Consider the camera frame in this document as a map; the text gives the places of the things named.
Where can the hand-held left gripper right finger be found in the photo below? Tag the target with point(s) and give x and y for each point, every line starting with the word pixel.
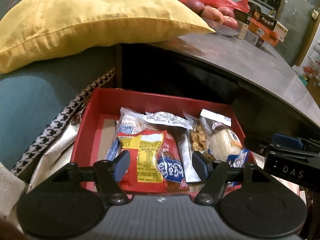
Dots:
pixel 201 165

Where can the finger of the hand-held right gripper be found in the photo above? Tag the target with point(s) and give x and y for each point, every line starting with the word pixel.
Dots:
pixel 287 140
pixel 266 148

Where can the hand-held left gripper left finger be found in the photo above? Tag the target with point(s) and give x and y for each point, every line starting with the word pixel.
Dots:
pixel 122 165

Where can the white silver barcode packet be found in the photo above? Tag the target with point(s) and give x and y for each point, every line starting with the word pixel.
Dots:
pixel 186 155

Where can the yellow red snack packet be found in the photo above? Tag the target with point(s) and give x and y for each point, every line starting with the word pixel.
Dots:
pixel 147 160

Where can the clear waffle packet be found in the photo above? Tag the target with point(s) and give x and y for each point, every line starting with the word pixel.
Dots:
pixel 198 137

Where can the blue snack packet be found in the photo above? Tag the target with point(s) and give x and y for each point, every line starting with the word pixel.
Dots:
pixel 240 157

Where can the red jelly packet blue label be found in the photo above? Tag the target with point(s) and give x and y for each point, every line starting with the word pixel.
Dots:
pixel 172 170

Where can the small white cake packet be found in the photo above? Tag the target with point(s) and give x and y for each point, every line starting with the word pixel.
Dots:
pixel 225 140

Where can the blue white bread packet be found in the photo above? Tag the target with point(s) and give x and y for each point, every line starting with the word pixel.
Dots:
pixel 127 127

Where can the red cardboard box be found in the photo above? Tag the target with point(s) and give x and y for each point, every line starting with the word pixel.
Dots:
pixel 105 100

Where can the silver foil sheet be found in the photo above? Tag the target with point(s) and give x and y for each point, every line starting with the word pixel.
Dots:
pixel 57 150

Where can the cluttered shelf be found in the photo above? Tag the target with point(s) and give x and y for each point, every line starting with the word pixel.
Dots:
pixel 310 72

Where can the dark coffee table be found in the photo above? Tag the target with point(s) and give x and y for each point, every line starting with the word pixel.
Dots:
pixel 237 62

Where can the blue cushion houndstooth trim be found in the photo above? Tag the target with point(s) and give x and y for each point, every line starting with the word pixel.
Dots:
pixel 30 105

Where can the cream fleece blanket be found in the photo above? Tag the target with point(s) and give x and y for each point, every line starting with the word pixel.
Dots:
pixel 10 187

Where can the orange white carton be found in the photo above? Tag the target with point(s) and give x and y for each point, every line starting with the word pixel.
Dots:
pixel 271 23

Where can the glass fruit bowl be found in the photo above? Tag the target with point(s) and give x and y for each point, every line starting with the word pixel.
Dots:
pixel 225 31

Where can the yellow hanging ornament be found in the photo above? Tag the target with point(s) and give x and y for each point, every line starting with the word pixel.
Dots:
pixel 314 14

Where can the small dark box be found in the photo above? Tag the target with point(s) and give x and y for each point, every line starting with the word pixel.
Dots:
pixel 243 18

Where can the red apple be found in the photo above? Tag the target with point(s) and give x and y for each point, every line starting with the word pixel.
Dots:
pixel 230 22
pixel 195 5
pixel 227 12
pixel 212 14

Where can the yellow pillow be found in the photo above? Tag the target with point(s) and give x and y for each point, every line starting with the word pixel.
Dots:
pixel 87 22

